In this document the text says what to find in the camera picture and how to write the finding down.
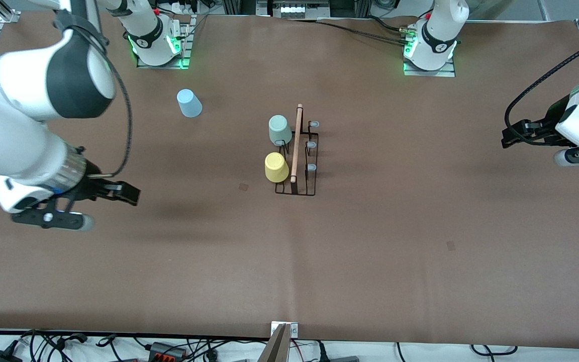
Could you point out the pale green plastic cup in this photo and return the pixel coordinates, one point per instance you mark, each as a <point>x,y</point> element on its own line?
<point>279,129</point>

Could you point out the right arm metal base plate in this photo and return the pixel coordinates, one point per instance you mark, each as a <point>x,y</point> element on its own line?
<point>186,40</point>

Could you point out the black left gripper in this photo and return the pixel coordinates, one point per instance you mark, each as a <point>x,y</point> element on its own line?
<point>547,124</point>

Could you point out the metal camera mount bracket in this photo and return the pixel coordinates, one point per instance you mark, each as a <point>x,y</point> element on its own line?
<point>279,344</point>

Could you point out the yellow plastic cup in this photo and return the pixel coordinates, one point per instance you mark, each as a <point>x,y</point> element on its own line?
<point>276,168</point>

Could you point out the white terminal block unit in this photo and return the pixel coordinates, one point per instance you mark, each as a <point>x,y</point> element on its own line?
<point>294,10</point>

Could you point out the black power adapter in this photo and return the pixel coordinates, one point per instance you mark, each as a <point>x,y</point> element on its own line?
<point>0,357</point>

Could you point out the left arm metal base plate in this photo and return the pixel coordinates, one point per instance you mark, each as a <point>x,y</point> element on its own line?
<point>429,73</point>

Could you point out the brown table mat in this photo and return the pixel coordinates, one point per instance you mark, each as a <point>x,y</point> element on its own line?
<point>370,276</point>

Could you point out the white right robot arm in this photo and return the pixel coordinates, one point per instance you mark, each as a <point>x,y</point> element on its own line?
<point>23,100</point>

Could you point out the black box with orange connectors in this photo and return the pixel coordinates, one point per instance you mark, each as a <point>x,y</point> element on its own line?
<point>168,351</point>

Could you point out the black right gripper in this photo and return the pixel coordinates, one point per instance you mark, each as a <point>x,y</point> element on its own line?
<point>92,185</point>

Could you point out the light blue plastic cup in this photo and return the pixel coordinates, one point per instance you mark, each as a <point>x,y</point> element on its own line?
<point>189,103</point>

